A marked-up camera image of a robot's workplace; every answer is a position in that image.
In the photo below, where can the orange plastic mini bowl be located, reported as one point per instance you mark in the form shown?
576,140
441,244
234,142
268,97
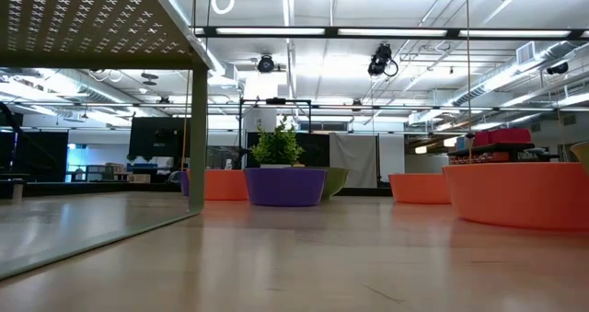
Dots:
520,197
225,185
419,188

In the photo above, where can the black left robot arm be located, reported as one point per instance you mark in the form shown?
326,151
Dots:
7,112

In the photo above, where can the small plant in white pot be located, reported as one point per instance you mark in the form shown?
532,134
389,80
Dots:
276,146

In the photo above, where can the black panel behind plant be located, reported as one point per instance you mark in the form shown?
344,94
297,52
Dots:
317,148

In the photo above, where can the grey hanging cloth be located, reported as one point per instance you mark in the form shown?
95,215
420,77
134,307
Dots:
354,160

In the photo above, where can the black monitor panel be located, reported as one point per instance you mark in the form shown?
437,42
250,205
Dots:
158,139

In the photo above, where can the blue storage crate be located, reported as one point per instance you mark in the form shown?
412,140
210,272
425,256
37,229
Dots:
142,167

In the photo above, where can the black storage shelf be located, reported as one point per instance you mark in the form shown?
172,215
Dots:
501,153

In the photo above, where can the red storage bins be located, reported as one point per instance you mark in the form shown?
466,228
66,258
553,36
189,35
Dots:
501,137

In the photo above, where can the green perforated metal shelf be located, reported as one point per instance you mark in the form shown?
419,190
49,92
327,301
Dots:
92,17

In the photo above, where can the black ceiling-mounted device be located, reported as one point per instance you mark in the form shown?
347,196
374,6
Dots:
557,68

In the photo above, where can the black metal frame stand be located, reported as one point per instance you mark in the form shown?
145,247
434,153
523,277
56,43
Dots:
276,101

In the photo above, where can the black round overhead camera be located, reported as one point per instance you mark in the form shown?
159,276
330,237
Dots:
266,64

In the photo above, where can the black aluminium table frame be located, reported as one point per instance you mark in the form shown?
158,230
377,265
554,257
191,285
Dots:
69,190

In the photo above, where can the silver ceiling duct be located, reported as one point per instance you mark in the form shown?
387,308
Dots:
515,75

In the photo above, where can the black partition wall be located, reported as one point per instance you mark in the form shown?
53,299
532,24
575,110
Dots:
41,158

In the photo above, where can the small grey cylinder post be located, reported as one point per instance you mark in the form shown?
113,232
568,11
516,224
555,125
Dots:
17,191

